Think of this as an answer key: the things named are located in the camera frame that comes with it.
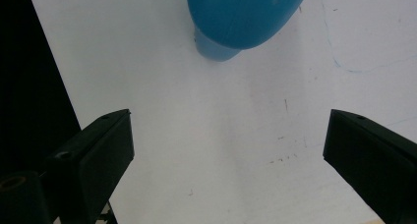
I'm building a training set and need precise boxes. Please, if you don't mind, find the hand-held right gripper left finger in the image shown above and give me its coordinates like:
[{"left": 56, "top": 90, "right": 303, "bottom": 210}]
[{"left": 38, "top": 108, "right": 136, "bottom": 224}]

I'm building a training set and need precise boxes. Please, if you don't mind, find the white board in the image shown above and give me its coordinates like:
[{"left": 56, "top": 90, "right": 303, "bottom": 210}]
[{"left": 28, "top": 0, "right": 417, "bottom": 224}]

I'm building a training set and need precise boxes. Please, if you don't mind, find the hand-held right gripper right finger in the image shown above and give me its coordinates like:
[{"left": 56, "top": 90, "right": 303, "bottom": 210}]
[{"left": 323, "top": 108, "right": 417, "bottom": 224}]

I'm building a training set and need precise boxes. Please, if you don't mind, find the blue rounded plastic object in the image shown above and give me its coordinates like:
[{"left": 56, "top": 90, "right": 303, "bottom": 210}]
[{"left": 185, "top": 0, "right": 311, "bottom": 63}]

